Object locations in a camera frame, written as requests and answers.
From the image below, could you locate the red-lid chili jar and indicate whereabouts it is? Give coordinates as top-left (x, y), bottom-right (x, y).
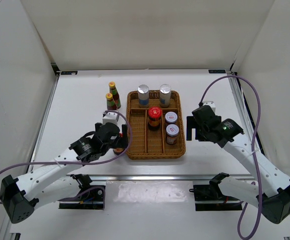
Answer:
top-left (113, 133), bottom-right (125, 156)
top-left (148, 106), bottom-right (162, 131)

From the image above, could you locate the white-lid spice jar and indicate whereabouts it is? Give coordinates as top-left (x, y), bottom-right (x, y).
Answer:
top-left (165, 111), bottom-right (178, 125)
top-left (166, 124), bottom-right (179, 145)

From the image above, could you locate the blue-label pellet jar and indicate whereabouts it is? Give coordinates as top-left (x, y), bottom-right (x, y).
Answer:
top-left (137, 84), bottom-right (149, 108)
top-left (159, 84), bottom-right (171, 108)

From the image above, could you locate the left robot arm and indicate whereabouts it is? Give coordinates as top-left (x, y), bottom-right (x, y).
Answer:
top-left (0, 122), bottom-right (131, 224)

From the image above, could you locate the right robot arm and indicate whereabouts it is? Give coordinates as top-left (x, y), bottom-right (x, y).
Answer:
top-left (186, 105), bottom-right (290, 224)

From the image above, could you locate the near yellow-cap sauce bottle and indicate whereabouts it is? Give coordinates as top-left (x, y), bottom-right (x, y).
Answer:
top-left (106, 92), bottom-right (117, 110)

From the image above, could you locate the yellow-cap sauce bottle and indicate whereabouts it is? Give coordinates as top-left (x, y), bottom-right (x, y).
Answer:
top-left (108, 81), bottom-right (121, 109)
top-left (106, 92), bottom-right (117, 110)

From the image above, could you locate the wicker basket tray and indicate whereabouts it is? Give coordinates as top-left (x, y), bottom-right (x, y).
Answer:
top-left (126, 90), bottom-right (186, 160)

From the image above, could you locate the far yellow-cap sauce bottle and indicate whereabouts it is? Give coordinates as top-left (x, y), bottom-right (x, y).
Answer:
top-left (108, 81), bottom-right (121, 109)

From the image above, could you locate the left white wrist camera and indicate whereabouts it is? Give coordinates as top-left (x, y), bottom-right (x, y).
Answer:
top-left (102, 112), bottom-right (119, 125)

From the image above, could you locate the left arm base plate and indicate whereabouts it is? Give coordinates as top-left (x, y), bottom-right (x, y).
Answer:
top-left (58, 174), bottom-right (106, 210)

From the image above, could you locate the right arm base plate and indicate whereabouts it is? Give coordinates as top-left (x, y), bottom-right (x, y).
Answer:
top-left (189, 184), bottom-right (242, 212)

